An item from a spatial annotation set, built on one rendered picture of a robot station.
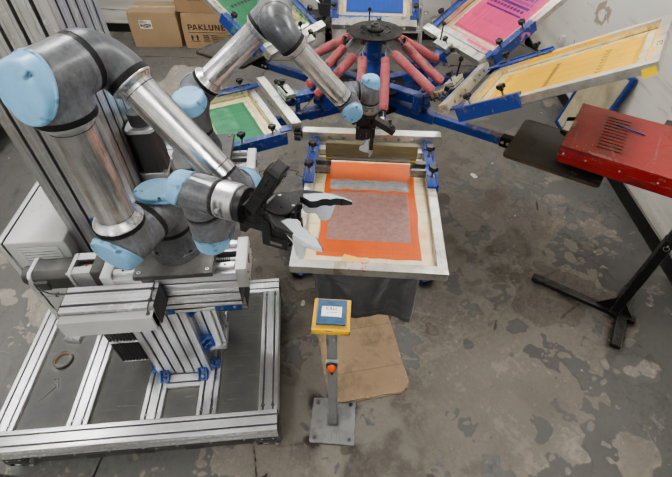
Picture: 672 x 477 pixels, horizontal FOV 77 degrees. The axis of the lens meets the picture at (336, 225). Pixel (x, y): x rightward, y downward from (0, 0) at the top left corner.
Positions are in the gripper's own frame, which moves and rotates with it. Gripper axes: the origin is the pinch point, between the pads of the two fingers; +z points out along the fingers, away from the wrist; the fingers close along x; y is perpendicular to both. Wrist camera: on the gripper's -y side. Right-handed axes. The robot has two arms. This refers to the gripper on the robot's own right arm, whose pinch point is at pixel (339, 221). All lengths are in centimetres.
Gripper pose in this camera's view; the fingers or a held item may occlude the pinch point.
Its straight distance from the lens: 74.9
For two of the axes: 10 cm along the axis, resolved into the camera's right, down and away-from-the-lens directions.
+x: -3.6, 5.6, -7.5
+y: -0.5, 7.9, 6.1
